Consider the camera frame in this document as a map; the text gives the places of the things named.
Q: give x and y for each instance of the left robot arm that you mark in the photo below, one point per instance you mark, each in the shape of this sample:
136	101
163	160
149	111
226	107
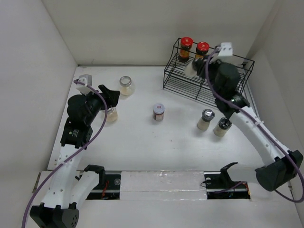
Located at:
66	194

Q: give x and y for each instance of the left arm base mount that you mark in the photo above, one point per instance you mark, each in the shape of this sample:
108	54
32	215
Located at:
108	187

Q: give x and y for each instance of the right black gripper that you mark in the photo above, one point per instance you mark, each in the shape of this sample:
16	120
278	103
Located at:
202	72

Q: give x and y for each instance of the white lid spice jar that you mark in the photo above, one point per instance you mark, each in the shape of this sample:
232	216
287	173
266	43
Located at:
158	112

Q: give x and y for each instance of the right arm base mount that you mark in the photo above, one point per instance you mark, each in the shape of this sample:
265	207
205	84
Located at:
219	185

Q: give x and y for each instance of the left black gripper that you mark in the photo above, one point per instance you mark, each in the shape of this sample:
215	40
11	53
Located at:
110	96

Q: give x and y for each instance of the black cap white powder bottle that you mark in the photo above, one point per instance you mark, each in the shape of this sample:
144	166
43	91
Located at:
192	69

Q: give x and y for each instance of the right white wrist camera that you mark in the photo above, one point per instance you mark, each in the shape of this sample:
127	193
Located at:
224	52

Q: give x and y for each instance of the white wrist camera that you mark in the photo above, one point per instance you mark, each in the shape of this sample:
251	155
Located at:
224	52
84	81

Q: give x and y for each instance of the near glass jar silver rim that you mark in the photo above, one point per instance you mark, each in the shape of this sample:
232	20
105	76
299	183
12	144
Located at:
112	115

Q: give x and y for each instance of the red lid sauce jar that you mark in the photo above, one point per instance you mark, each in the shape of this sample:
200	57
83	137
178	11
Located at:
202	49
185	46

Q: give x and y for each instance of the glass jar silver rim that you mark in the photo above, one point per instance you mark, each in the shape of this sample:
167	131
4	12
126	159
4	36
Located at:
127	86
112	115

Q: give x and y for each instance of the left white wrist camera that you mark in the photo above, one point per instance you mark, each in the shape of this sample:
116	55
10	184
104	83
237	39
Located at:
84	81

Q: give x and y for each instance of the black wire rack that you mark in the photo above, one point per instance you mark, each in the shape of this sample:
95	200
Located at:
196	88

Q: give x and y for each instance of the far glass jar silver rim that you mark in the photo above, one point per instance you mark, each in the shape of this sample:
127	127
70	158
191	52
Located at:
127	86

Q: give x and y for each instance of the black cap grinder bottle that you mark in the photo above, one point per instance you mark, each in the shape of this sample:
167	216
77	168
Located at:
222	127

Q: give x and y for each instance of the silver cap grinder bottle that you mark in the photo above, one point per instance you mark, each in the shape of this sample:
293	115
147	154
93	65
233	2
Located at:
206	117

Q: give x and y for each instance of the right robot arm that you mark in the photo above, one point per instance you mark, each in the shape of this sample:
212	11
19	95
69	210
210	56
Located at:
280	164

